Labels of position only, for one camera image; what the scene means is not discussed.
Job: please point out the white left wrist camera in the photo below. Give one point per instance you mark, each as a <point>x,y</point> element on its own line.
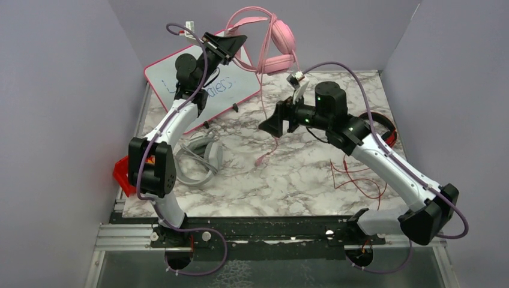
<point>188,34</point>

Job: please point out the red plastic bin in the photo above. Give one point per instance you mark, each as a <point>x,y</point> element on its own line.
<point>120,174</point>

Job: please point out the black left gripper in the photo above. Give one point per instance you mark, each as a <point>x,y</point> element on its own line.
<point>223,47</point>

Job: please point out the red black headphones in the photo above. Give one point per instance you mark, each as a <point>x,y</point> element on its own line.
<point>390,136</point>

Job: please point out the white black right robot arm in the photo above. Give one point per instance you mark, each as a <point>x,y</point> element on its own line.
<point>428,204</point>

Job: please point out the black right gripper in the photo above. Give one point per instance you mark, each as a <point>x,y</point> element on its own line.
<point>284,110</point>

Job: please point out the pink headphones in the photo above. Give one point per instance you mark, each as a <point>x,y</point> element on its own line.
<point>278,49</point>

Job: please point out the grey white headphones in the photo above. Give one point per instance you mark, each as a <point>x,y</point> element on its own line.
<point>206,151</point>

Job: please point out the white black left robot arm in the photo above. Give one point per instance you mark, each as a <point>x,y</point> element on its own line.
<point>151,165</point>

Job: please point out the black metal base rail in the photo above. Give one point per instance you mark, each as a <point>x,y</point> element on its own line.
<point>221,239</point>

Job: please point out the pink framed whiteboard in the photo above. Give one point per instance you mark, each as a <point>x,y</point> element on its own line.
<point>228,86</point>

